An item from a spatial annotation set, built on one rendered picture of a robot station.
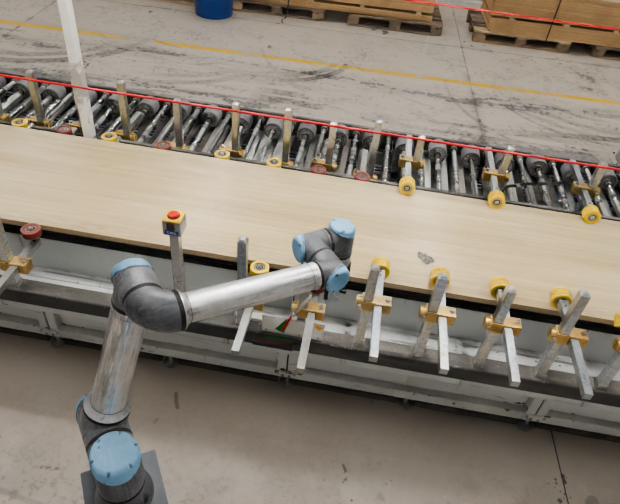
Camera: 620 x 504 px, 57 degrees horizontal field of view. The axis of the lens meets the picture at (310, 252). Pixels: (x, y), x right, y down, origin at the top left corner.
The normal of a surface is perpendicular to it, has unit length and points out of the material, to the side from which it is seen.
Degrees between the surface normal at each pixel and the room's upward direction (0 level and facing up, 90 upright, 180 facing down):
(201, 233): 0
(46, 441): 0
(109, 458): 5
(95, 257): 90
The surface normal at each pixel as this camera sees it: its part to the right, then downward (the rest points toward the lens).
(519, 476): 0.09, -0.75
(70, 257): -0.14, 0.64
